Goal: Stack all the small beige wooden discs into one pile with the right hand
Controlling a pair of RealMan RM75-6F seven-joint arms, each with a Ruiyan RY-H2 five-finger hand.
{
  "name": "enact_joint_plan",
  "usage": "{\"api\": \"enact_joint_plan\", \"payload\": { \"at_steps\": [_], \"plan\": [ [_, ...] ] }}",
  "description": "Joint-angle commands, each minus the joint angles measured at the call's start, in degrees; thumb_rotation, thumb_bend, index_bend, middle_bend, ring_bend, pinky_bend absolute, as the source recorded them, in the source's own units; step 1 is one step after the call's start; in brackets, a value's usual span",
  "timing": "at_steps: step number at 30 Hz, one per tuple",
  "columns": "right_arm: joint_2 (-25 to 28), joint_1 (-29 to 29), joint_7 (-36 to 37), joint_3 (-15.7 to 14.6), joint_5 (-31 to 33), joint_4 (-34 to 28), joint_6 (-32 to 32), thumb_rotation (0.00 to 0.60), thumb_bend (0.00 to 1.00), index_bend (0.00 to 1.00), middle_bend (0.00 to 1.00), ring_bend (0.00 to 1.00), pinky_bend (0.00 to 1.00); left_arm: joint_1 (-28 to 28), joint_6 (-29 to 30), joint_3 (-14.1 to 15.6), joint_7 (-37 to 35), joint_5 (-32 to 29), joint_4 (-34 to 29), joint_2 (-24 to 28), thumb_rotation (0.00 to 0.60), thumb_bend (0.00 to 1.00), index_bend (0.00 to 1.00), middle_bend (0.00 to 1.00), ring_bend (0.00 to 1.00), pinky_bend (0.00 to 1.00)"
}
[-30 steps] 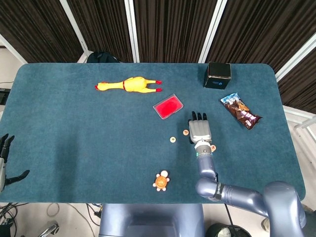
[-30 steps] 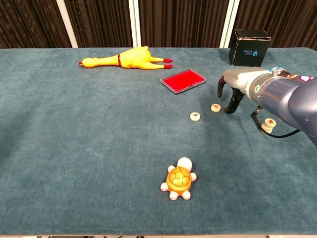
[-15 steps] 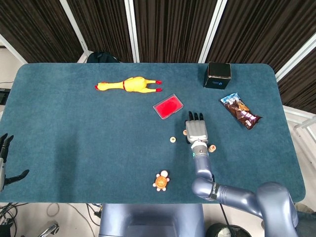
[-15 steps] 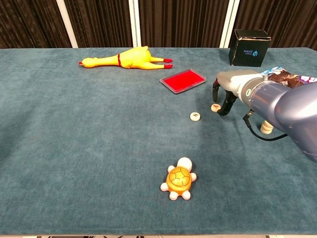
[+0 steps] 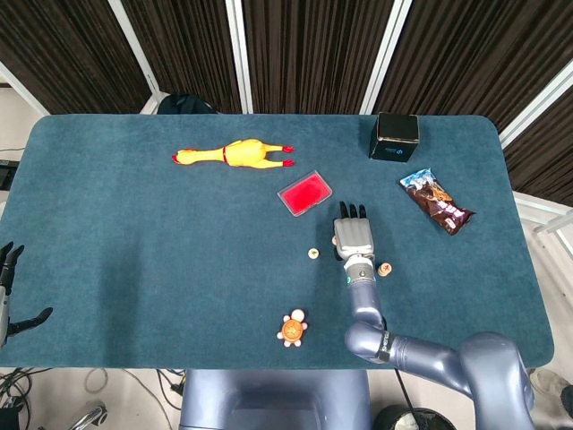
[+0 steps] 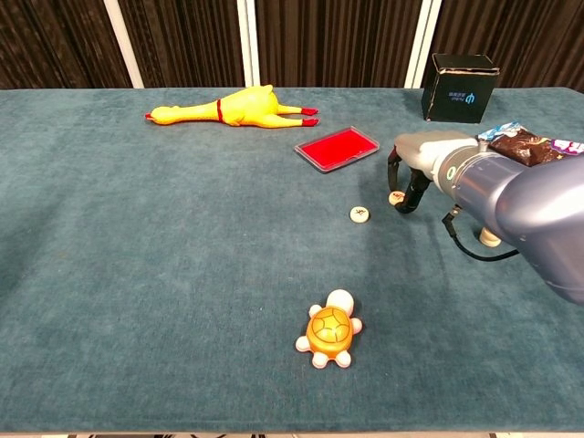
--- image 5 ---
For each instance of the white metal rack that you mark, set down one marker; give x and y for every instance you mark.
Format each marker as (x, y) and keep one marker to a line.
(553, 221)

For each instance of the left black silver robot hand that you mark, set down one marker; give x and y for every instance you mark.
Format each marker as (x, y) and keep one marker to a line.
(3, 309)

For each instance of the black device on floor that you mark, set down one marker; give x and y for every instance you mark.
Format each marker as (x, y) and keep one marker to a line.
(5, 177)

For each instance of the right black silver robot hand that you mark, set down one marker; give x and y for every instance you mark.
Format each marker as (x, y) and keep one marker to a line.
(353, 237)

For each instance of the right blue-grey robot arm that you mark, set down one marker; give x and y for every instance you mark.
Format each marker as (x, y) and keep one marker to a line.
(365, 304)

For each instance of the orange turtle toy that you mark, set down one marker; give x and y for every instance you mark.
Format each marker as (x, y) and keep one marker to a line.
(292, 331)

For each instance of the yellow rubber chicken toy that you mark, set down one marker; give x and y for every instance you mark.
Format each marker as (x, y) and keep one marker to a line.
(244, 154)

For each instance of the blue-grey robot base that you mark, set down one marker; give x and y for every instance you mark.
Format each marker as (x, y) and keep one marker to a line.
(268, 398)

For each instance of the white partition post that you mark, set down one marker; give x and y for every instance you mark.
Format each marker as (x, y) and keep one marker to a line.
(22, 92)
(134, 45)
(239, 54)
(537, 107)
(387, 54)

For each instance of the black waste bin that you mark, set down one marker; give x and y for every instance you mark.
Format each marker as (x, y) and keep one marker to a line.
(389, 418)

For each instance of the black bag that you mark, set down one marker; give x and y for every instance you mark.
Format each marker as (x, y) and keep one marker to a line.
(183, 104)

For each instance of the chrome metal leg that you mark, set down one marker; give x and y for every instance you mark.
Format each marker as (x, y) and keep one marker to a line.
(91, 414)

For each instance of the black cardboard box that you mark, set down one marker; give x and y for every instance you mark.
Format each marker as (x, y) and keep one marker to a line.
(394, 134)

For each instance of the blue felt table cover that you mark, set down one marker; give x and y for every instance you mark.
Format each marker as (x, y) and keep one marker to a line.
(179, 269)

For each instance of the brown blue snack bag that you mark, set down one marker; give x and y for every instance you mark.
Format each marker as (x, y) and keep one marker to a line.
(436, 201)

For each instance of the red ink pad case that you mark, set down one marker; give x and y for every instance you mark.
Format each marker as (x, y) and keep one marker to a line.
(304, 193)

